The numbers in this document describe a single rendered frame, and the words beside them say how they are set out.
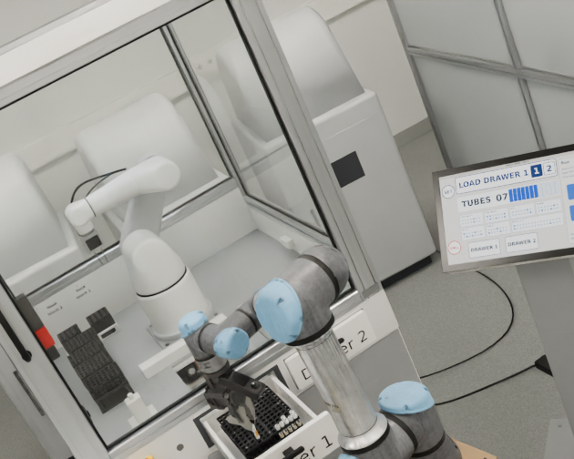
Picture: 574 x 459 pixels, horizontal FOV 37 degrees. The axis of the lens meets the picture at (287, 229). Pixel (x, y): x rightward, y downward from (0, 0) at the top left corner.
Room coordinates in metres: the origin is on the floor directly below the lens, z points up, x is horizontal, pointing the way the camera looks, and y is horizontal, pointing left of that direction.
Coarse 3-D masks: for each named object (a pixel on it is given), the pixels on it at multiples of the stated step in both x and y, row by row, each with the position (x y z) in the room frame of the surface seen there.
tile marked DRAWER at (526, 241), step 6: (522, 234) 2.14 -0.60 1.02; (528, 234) 2.13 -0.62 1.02; (534, 234) 2.12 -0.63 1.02; (510, 240) 2.15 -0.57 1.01; (516, 240) 2.15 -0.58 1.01; (522, 240) 2.13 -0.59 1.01; (528, 240) 2.12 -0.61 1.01; (534, 240) 2.11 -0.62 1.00; (510, 246) 2.15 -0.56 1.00; (516, 246) 2.14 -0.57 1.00; (522, 246) 2.13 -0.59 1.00; (528, 246) 2.12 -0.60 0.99; (534, 246) 2.11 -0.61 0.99
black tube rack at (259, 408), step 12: (264, 396) 2.13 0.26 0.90; (276, 396) 2.10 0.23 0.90; (264, 408) 2.07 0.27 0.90; (276, 408) 2.05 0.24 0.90; (288, 408) 2.03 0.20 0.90; (264, 420) 2.03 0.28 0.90; (276, 420) 2.00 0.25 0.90; (228, 432) 2.04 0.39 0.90; (240, 432) 2.02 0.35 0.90; (264, 432) 1.97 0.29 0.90; (288, 432) 1.96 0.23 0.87; (240, 444) 1.96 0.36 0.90; (264, 444) 1.96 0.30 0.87; (252, 456) 1.93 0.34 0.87
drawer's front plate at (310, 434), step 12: (312, 420) 1.89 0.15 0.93; (324, 420) 1.88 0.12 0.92; (300, 432) 1.86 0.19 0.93; (312, 432) 1.87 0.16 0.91; (324, 432) 1.88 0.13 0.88; (336, 432) 1.88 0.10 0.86; (276, 444) 1.85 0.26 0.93; (288, 444) 1.85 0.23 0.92; (300, 444) 1.86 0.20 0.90; (312, 444) 1.86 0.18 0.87; (324, 444) 1.87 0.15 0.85; (336, 444) 1.88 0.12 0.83; (264, 456) 1.83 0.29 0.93; (276, 456) 1.84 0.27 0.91; (300, 456) 1.85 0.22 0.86; (312, 456) 1.86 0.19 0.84
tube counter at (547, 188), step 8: (536, 184) 2.19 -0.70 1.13; (544, 184) 2.17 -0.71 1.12; (552, 184) 2.16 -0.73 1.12; (496, 192) 2.25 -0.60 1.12; (504, 192) 2.23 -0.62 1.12; (512, 192) 2.22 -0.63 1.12; (520, 192) 2.20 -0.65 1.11; (528, 192) 2.19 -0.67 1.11; (536, 192) 2.18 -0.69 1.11; (544, 192) 2.16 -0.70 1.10; (552, 192) 2.15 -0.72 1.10; (496, 200) 2.24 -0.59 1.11; (504, 200) 2.22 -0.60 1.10; (512, 200) 2.21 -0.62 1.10; (520, 200) 2.19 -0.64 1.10
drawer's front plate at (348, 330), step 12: (360, 312) 2.28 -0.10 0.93; (348, 324) 2.26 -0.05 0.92; (360, 324) 2.27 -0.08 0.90; (336, 336) 2.25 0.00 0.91; (348, 336) 2.26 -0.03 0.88; (360, 336) 2.27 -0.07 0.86; (372, 336) 2.28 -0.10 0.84; (348, 348) 2.25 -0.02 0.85; (360, 348) 2.26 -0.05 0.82; (288, 360) 2.21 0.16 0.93; (300, 360) 2.21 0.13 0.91; (300, 372) 2.21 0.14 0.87; (300, 384) 2.20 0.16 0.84
